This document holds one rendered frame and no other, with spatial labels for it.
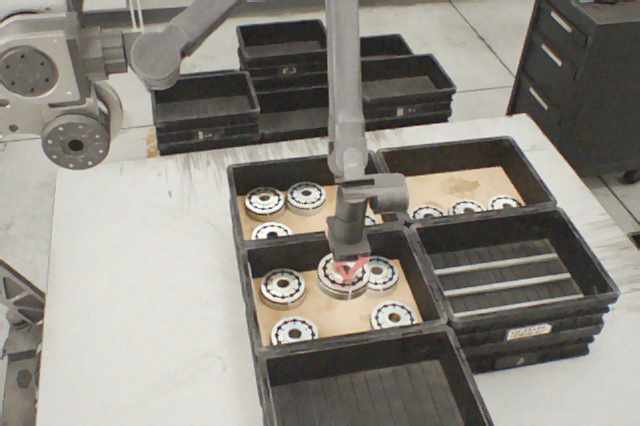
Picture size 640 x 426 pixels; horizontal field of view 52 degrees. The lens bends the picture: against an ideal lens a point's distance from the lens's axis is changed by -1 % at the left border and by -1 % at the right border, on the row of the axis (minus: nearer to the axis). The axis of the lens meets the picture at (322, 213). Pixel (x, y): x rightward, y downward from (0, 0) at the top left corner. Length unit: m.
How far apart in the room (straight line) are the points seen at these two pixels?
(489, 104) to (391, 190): 2.69
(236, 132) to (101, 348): 1.19
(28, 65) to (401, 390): 0.92
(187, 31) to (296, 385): 0.72
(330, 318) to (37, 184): 2.09
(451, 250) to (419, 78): 1.43
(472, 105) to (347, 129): 2.67
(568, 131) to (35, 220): 2.32
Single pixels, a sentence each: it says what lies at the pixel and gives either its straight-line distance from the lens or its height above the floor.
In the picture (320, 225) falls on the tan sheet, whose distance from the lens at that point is 1.70.
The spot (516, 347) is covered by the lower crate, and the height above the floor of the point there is 0.80.
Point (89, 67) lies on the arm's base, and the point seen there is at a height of 1.45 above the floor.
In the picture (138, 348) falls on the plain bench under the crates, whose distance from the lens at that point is 1.65.
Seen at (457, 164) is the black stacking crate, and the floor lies 0.85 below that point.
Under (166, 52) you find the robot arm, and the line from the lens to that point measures 1.12.
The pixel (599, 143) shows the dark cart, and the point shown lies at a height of 0.32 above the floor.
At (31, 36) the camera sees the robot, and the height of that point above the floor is 1.51.
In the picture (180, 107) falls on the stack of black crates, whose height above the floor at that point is 0.49.
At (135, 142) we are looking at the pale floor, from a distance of 3.45.
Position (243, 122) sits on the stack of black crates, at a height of 0.54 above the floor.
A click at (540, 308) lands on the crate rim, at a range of 1.48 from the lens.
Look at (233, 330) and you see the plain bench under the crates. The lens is 1.65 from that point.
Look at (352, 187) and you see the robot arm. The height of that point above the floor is 1.26.
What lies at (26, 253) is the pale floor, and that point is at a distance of 2.99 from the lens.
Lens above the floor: 2.01
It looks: 43 degrees down
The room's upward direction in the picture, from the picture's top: 2 degrees clockwise
